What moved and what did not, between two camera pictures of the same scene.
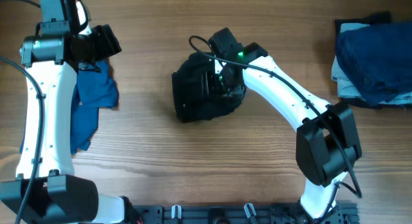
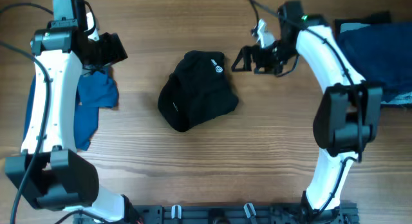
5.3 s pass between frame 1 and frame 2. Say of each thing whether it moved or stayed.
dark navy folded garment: stayed
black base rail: stayed
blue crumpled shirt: stayed
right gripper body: moved
